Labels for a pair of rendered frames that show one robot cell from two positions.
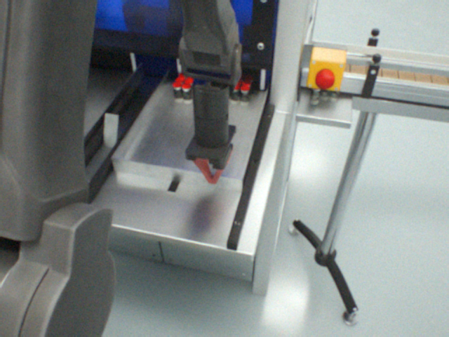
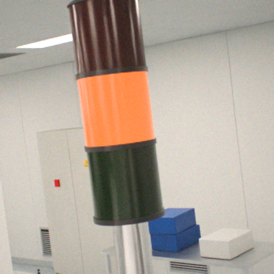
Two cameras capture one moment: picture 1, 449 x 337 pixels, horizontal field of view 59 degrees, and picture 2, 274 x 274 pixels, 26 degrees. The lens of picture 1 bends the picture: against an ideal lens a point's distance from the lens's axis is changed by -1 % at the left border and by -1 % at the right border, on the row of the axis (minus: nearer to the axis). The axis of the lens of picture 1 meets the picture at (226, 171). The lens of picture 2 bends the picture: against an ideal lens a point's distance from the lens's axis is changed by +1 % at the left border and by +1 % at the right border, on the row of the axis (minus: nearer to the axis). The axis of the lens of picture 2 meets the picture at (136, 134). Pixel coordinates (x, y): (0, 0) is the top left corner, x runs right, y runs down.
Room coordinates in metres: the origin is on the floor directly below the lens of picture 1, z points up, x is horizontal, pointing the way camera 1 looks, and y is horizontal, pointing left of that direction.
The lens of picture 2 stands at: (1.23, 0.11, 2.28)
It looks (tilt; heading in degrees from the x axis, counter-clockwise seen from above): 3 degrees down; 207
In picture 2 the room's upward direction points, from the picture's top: 7 degrees counter-clockwise
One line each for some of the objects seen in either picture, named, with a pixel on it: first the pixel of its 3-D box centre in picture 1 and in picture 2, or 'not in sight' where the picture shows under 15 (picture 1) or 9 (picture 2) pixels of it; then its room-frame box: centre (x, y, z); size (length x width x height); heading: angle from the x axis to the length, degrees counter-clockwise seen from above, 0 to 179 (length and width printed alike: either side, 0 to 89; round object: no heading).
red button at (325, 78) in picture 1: (325, 78); not in sight; (0.72, -0.21, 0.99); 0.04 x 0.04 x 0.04; 76
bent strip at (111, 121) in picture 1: (100, 145); not in sight; (0.61, 0.26, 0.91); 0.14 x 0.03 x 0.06; 167
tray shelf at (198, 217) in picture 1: (120, 136); not in sight; (0.68, 0.24, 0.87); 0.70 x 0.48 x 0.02; 76
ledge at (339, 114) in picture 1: (325, 104); not in sight; (0.80, -0.24, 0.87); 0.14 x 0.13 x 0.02; 166
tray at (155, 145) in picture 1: (200, 121); not in sight; (0.70, 0.06, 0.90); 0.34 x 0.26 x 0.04; 167
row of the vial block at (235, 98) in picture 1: (212, 91); not in sight; (0.81, 0.03, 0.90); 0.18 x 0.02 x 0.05; 77
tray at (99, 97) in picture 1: (65, 98); not in sight; (0.79, 0.39, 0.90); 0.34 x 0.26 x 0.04; 166
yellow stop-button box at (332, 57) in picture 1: (326, 67); not in sight; (0.77, -0.22, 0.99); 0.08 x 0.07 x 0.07; 166
